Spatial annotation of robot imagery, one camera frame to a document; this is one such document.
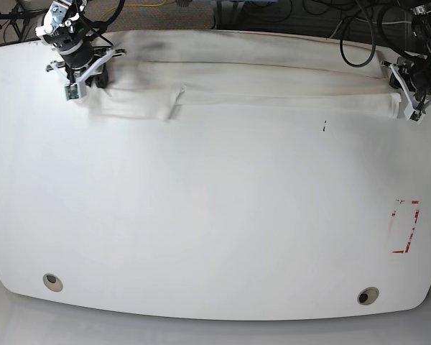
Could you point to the table grommet hole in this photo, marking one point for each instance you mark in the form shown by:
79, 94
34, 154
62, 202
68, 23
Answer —
368, 296
53, 283

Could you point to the red tape marking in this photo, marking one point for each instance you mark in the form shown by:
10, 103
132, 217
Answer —
402, 225

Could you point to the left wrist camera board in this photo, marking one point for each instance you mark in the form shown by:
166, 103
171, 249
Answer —
413, 115

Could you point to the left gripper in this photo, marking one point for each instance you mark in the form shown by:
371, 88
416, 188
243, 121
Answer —
414, 80

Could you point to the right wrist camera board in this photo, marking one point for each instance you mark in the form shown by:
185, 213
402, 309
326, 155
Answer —
75, 91

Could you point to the right table grommet hole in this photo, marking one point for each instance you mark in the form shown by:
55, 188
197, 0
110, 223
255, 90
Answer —
368, 296

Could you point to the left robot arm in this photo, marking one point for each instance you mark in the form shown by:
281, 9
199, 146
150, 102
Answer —
405, 28

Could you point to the black tripod stand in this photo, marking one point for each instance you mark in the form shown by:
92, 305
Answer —
19, 18

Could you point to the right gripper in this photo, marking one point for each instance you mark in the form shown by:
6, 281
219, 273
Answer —
78, 62

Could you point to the white T-shirt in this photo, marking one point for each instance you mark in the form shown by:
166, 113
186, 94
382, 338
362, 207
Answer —
165, 69

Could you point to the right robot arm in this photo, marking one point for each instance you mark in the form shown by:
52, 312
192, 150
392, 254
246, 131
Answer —
81, 44

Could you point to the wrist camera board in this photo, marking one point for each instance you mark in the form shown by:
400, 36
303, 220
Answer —
75, 91
413, 115

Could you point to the left table grommet hole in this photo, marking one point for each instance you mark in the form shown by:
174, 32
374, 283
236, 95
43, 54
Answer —
53, 283

